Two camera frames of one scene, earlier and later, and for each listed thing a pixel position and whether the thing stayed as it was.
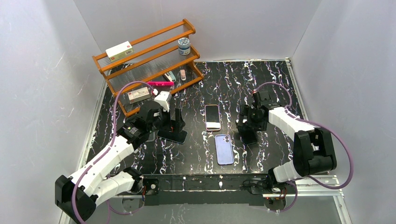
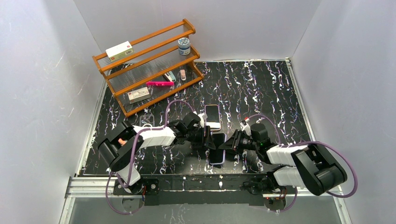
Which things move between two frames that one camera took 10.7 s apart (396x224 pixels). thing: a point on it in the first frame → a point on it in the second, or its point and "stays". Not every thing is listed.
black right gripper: (246, 124) → (236, 143)
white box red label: (119, 51) stays
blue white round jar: (184, 45) stays
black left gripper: (173, 122) → (203, 137)
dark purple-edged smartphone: (212, 116) stays
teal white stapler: (170, 76) stays
